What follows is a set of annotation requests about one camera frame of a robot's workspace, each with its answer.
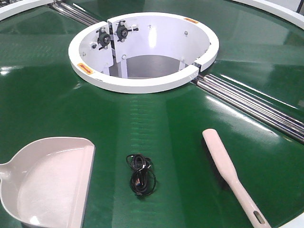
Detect steel rollers upper left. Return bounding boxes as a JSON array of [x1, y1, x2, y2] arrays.
[[49, 0, 100, 26]]

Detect orange sticker far rim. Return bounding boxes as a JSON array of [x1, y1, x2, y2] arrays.
[[184, 17, 199, 24]]

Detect beige hand brush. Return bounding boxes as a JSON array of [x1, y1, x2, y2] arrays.
[[202, 129, 271, 228]]

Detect black usb cable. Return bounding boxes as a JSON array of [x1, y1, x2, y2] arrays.
[[125, 153, 157, 197]]

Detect white outer rim left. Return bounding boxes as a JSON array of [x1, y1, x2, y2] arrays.
[[0, 0, 54, 20]]

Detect beige plastic dustpan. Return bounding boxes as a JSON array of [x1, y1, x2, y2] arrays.
[[0, 137, 95, 228]]

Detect white outer rim right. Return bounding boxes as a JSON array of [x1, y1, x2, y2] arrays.
[[235, 0, 304, 29]]

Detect orange arrow warning sticker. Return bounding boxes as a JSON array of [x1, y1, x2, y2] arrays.
[[77, 63, 94, 75]]

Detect white rim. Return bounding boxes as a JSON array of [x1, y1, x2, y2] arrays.
[[0, 0, 54, 20], [235, 0, 304, 29]]

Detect left green bearing block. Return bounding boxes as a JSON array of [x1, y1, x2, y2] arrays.
[[96, 28, 111, 50]]

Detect green conveyor belt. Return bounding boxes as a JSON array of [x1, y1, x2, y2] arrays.
[[0, 0, 304, 228]]

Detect white inner ring guard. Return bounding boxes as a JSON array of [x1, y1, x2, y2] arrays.
[[68, 12, 219, 94]]

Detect steel rollers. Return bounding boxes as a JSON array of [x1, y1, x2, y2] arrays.
[[49, 0, 100, 26], [195, 75, 304, 143]]

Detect steel rollers right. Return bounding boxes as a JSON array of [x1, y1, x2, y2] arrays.
[[195, 75, 304, 143]]

